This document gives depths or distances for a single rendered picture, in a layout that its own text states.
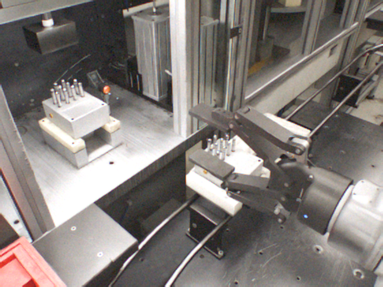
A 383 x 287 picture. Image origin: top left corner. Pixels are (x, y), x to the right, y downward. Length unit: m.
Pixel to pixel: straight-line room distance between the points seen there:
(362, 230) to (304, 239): 0.58
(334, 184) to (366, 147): 0.95
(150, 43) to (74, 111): 0.28
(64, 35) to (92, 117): 0.18
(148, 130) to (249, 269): 0.43
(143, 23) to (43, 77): 0.34
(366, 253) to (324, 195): 0.07
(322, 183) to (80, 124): 0.53
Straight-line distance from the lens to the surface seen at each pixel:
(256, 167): 0.76
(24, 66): 1.02
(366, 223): 0.39
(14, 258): 0.63
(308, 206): 0.40
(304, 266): 0.92
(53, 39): 0.74
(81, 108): 0.79
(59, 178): 0.79
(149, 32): 0.90
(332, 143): 1.31
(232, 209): 0.74
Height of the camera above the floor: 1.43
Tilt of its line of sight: 38 degrees down
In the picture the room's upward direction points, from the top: straight up
